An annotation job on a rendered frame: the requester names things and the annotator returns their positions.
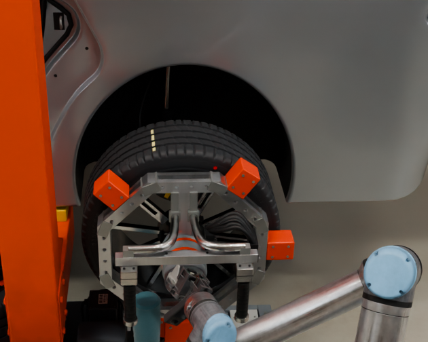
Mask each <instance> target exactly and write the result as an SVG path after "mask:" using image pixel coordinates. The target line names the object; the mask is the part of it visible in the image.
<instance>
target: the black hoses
mask: <svg viewBox="0 0 428 342"><path fill-rule="evenodd" d="M203 221H204V217H203V216H199V222H203ZM231 230H239V231H241V232H242V233H243V234H244V235H245V236H246V237H247V242H248V243H250V247H251V249H258V246H259V245H258V241H257V236H256V232H255V228H252V227H251V225H250V224H249V221H248V220H247V219H246V218H245V216H244V215H243V214H242V213H240V212H238V211H231V212H227V213H225V214H224V215H222V216H221V217H219V218H218V219H217V220H216V221H215V222H214V223H212V224H210V225H204V235H205V239H207V240H215V233H223V232H227V231H231Z"/></svg>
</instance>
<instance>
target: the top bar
mask: <svg viewBox="0 0 428 342"><path fill-rule="evenodd" d="M258 259H259V254H258V250H257V249H251V254H250V255H240V254H239V251H234V252H218V251H212V250H184V251H163V252H157V253H147V254H134V257H133V258H123V252H115V254H114V263H115V266H134V265H189V264H217V263H258Z"/></svg>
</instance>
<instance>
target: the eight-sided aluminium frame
mask: <svg viewBox="0 0 428 342"><path fill-rule="evenodd" d="M176 178H177V179H176ZM190 178H192V179H190ZM176 186H178V187H176ZM227 188H228V184H227V180H226V176H224V175H223V174H222V173H220V172H212V171H210V172H151V173H147V174H146V175H145V176H143V177H141V179H140V180H138V181H137V182H136V183H135V184H134V185H133V186H132V187H131V188H130V189H129V198H128V199H127V200H126V201H125V202H124V203H123V204H122V205H121V206H120V207H119V208H117V209H116V210H115V211H113V210H112V209H111V208H110V207H108V208H107V209H106V210H104V211H103V212H102V213H101V214H100V215H99V216H98V222H97V235H98V248H99V278H100V284H102V285H103V286H104V287H105V288H106V289H108V290H110V291H111V292H112V293H113V294H115V295H117V296H118V297H119V298H121V299H122V300H124V287H123V286H122V285H121V281H120V273H118V272H117V271H116V270H114V269H113V264H112V247H111V230H112V229H113V228H114V227H115V226H116V225H117V224H118V223H120V222H121V221H122V220H123V219H124V218H126V217H127V216H128V215H129V214H130V213H131V212H132V211H133V210H134V209H136V208H137V207H138V206H139V205H140V204H142V203H143V202H144V201H145V200H146V199H147V198H148V197H149V196H151V195H152V194H154V193H171V192H179V193H189V192H198V193H216V194H218V196H220V197H221V198H222V199H223V200H225V201H226V202H227V203H228V204H229V205H231V207H233V208H234V209H235V210H236V211H238V212H240V213H242V214H243V215H244V216H245V218H246V219H247V220H248V221H249V222H250V223H251V224H252V225H253V228H255V232H256V236H257V241H258V245H259V246H258V254H259V259H258V263H253V281H252V282H250V285H249V290H251V289H252V288H254V287H255V286H256V285H259V283H260V282H261V281H262V280H264V276H265V273H266V271H265V268H266V251H267V242H268V232H269V229H268V225H269V223H268V218H267V215H266V213H265V212H264V211H263V210H262V208H261V207H259V206H258V205H257V204H256V203H254V202H253V201H252V200H251V199H250V198H248V197H247V196H246V197H245V198H244V199H241V198H240V197H239V196H237V195H235V194H234V193H233V192H231V191H229V190H227ZM237 288H238V282H236V278H233V279H232V280H230V281H229V282H228V283H227V284H226V285H225V286H223V287H222V288H220V289H219V290H218V291H217V292H216V293H214V294H213V296H214V297H215V299H216V300H217V302H218V303H219V304H220V306H221V308H222V309H223V310H225V309H227V308H228V307H229V306H231V304H233V303H234V302H236V300H237ZM160 300H161V301H160V317H161V318H164V314H166V313H167V312H168V311H169V310H171V309H172V308H173V307H174V306H176V304H178V303H179V302H180V301H179V300H177V299H160Z"/></svg>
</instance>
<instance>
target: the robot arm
mask: <svg viewBox="0 0 428 342"><path fill-rule="evenodd" d="M179 268H180V266H179V265H177V266H176V267H175V268H174V270H173V271H172V272H170V273H169V274H168V276H167V279H166V284H165V286H166V288H167V289H168V291H169V292H170V293H171V294H172V295H173V296H174V297H175V298H176V299H177V300H179V301H180V302H179V303H178V304H176V306H174V307H173V308H172V309H171V310H169V311H168V312H167V313H166V314H164V322H165V323H167V324H172V325H175V326H178V325H179V324H180V323H182V322H183V321H184V320H185V319H186V318H187V319H188V320H189V322H190V324H191V325H192V327H193V329H192V331H191V333H190V335H189V337H188V338H187V340H186V341H185V342H284V341H286V340H288V339H290V338H293V337H295V336H297V335H299V334H301V333H304V332H306V331H308V330H310V329H312V328H314V327H316V326H318V325H320V324H323V323H325V322H327V321H329V320H331V319H334V318H336V317H338V316H340V315H342V314H345V313H346V312H348V311H350V310H353V309H355V308H357V307H359V306H361V312H360V316H359V323H358V327H357V333H356V337H355V342H404V338H405V334H406V328H407V323H408V317H409V313H410V310H411V309H412V302H413V298H414V291H415V288H416V285H417V284H418V283H419V281H420V279H421V276H422V272H423V266H422V263H421V260H420V258H419V257H418V255H417V253H415V251H413V250H412V249H410V248H408V247H405V246H401V245H394V246H384V247H382V248H379V249H378V250H376V251H374V252H373V253H372V254H371V255H370V256H369V257H368V258H366V259H364V260H362V262H361V265H360V268H359V269H357V270H355V271H353V272H351V273H349V274H347V275H345V276H343V277H341V278H339V279H337V280H334V281H333V282H330V283H329V284H326V285H324V286H322V287H320V288H318V289H316V290H314V291H312V292H310V293H308V294H306V295H304V296H302V297H300V298H298V299H295V300H293V301H291V302H289V303H287V304H285V305H283V306H281V307H279V308H277V309H274V310H272V311H270V312H268V313H266V314H264V315H262V316H260V317H258V318H256V319H254V320H252V321H250V322H248V323H246V324H243V325H242V326H239V327H238V328H236V327H235V325H234V323H233V321H232V319H231V318H230V317H229V316H228V315H227V314H226V313H225V311H224V310H223V309H222V308H221V306H220V304H219V303H218V302H217V300H216V299H215V297H214V296H213V295H212V294H211V293H212V292H213V290H212V289H211V287H210V286H209V284H210V281H209V280H208V279H207V277H206V276H205V275H204V274H202V275H201V274H200V273H198V272H196V271H194V270H192V269H189V268H187V269H186V268H185V267H184V266H183V267H182V269H181V271H180V272H179ZM178 273H179V274H178ZM204 278H205V279H206V280H205V279H204Z"/></svg>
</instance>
